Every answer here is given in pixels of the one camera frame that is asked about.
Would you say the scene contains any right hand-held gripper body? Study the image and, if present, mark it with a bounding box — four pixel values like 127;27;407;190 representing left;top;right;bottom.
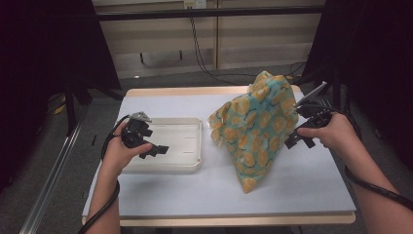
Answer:
293;81;333;132

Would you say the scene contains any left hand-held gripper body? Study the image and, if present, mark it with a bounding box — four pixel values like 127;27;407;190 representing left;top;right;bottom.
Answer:
121;111;154;149

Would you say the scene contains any fruit print cloth bag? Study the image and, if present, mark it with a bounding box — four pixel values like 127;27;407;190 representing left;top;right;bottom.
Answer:
207;70;300;194

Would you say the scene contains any person's right hand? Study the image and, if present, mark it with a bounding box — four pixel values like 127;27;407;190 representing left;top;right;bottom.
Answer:
296;111;361;160

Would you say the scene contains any person's left hand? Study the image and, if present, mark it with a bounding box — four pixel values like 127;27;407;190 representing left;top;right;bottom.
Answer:
101;122;154;176

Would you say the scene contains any white plastic tray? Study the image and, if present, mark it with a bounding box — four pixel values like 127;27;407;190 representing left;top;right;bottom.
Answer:
121;116;204;174

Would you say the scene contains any white table mat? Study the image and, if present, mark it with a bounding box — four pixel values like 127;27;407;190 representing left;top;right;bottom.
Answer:
81;92;357;218

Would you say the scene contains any black metal stand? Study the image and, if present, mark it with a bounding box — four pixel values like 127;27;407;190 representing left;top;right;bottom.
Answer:
62;81;125;137

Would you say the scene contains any dark curtain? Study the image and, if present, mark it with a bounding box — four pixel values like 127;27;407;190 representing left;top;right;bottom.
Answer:
300;0;413;170
0;0;122;193

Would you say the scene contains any black horizontal bar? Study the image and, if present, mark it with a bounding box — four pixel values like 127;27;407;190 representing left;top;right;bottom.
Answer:
95;5;325;22

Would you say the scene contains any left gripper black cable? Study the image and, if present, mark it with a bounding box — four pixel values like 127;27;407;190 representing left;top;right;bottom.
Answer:
77;114;131;234

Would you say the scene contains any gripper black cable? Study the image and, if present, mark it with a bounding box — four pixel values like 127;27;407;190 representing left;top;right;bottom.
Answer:
301;102;413;211
77;114;131;234

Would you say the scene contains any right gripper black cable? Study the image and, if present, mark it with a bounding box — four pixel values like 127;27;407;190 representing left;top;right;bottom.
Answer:
301;102;413;211

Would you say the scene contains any metal floor rail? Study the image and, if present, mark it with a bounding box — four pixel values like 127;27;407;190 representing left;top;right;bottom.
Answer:
19;106;89;234

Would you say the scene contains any black wall cable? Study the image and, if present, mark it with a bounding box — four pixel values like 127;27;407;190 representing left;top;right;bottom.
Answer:
189;17;261;86

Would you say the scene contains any white wall outlet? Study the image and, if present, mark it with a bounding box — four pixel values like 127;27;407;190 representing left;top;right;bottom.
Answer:
183;0;207;10

